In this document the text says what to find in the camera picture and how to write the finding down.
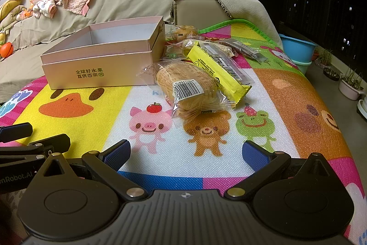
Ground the yellow banana plush toy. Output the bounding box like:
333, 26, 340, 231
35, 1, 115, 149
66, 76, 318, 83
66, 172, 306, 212
0, 0, 26, 33

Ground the small cake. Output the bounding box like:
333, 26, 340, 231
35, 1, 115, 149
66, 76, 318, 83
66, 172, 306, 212
181, 38, 203, 57
173, 25, 199, 42

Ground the dark plant pot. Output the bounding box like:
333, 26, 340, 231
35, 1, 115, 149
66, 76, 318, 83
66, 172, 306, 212
323, 67, 340, 81

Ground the pink cardboard box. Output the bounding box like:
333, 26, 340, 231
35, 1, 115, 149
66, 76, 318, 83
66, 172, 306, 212
40, 15, 166, 90

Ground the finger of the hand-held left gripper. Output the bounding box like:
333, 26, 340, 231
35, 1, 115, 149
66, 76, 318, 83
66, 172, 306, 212
0, 122, 33, 144
0, 134, 71, 168

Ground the yellow snack packet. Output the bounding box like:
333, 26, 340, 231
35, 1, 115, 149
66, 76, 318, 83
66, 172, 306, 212
186, 42, 253, 110

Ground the blue plastic basin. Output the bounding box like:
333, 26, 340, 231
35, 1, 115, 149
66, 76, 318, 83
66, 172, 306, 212
279, 33, 318, 63

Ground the orange ball toy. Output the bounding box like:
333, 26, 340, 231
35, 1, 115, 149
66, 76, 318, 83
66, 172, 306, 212
0, 42, 14, 59

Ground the small potted plant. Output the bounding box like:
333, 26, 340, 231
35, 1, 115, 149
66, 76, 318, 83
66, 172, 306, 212
314, 48, 333, 69

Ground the beige covered sofa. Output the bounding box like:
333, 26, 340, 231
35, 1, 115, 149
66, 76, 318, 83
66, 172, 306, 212
0, 0, 195, 85

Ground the colourful cartoon play mat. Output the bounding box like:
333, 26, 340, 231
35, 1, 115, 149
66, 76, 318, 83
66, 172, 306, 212
0, 19, 366, 245

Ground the bread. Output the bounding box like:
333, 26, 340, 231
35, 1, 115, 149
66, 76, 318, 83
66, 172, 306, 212
136, 59, 236, 119

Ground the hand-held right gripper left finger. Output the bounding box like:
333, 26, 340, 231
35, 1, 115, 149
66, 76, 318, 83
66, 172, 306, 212
36, 139, 148, 202

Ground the grey fringed blanket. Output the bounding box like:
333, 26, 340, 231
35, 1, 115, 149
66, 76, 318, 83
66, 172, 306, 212
178, 0, 284, 45

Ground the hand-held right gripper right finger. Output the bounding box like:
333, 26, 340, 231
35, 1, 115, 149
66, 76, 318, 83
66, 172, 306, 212
224, 140, 333, 202

